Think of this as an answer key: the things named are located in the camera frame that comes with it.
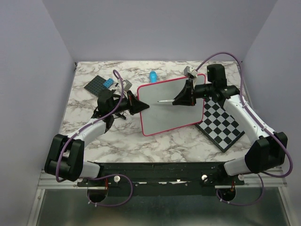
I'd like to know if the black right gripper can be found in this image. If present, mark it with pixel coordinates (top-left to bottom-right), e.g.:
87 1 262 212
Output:
173 78 214 106

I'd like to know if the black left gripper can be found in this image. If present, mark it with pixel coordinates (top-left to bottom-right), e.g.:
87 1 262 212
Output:
109 90 149 115

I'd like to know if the white green marker pen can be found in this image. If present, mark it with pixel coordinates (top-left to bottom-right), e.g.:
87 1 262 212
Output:
157 99 174 103

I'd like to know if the pink framed whiteboard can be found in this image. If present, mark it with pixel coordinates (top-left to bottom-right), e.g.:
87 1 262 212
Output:
137 77 204 136

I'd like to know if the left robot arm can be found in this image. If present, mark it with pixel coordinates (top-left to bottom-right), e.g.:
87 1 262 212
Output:
44 89 150 186

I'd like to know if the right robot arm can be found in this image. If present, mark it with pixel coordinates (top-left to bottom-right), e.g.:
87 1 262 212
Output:
172 64 287 185

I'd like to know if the blue toy microphone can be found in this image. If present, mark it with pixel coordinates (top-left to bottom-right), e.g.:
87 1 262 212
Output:
149 71 158 83

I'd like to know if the blue building brick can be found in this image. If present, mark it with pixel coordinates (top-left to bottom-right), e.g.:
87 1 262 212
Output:
103 78 114 89

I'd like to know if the black white chessboard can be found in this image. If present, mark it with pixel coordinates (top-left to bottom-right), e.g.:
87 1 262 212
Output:
195 99 244 153

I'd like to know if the dark grey building plate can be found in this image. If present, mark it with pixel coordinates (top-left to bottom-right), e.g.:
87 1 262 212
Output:
84 75 108 97

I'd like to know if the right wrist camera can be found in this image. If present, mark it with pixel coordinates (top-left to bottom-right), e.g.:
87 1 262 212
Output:
183 66 198 87

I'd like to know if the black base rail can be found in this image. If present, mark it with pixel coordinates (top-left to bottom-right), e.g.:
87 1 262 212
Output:
78 162 245 200

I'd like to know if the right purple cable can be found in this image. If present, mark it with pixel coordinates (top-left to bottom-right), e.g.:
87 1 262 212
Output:
195 52 293 206

